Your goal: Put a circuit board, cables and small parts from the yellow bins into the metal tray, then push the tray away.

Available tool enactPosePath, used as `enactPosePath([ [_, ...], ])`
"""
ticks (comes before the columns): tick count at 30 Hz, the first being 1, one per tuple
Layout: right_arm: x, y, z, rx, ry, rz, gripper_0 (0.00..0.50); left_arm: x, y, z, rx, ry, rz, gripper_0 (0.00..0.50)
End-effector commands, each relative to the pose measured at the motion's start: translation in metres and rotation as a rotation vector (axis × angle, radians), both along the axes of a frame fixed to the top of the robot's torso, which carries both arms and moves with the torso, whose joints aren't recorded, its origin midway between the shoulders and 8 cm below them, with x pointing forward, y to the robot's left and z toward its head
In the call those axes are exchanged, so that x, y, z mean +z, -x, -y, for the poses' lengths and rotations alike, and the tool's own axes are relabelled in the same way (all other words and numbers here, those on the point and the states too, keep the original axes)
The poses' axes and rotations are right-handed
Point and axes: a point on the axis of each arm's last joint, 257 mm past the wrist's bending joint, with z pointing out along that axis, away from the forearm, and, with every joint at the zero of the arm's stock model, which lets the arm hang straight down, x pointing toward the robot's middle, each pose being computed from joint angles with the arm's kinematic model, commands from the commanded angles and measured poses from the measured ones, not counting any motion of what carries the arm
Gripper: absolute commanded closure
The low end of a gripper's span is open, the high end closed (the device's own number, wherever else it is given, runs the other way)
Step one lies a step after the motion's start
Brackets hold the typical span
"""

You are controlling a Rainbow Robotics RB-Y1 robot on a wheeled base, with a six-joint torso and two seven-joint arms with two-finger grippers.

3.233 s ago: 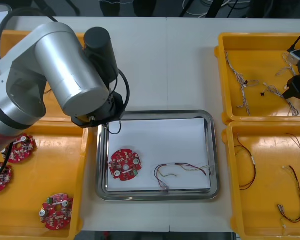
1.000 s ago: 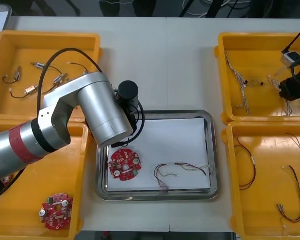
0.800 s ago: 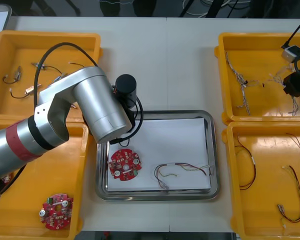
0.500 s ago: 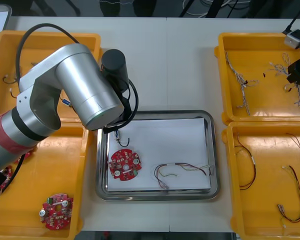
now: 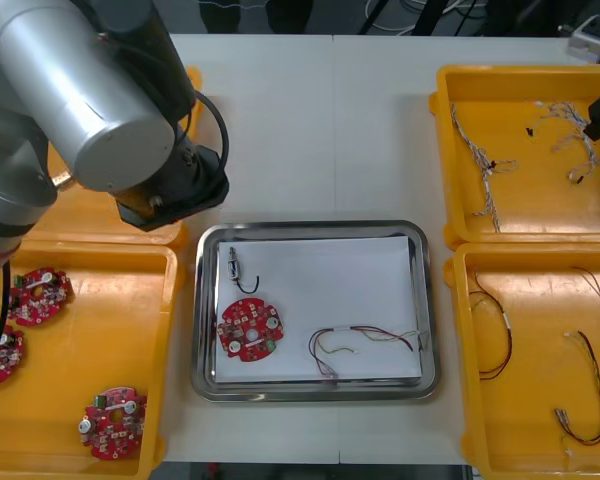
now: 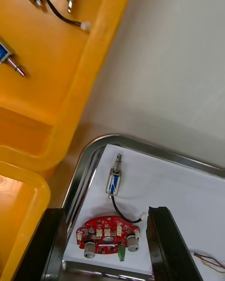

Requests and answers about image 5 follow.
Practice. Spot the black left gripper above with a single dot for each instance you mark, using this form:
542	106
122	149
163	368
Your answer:
190	187

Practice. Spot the silver-grey and black left arm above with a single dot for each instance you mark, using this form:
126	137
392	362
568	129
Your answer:
70	95

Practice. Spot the white and grey box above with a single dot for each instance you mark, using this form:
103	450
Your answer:
587	40

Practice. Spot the yellow-orange plastic bin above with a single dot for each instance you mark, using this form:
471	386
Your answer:
530	400
530	200
80	350
92	215

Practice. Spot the round red circuit board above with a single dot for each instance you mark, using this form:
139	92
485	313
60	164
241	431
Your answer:
40	300
2	360
112	425
240	335

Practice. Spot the white paper sheet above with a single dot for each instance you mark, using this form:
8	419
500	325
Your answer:
330	290

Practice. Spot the steel tray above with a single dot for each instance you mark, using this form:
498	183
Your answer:
430	310

